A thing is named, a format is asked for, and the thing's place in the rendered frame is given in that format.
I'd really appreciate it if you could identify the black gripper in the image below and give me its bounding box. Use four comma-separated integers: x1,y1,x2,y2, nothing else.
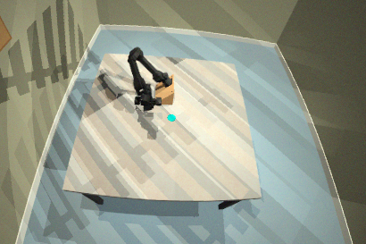
134,95,162,106

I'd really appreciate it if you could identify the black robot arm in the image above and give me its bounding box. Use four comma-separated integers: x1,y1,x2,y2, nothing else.
128,46,172,111

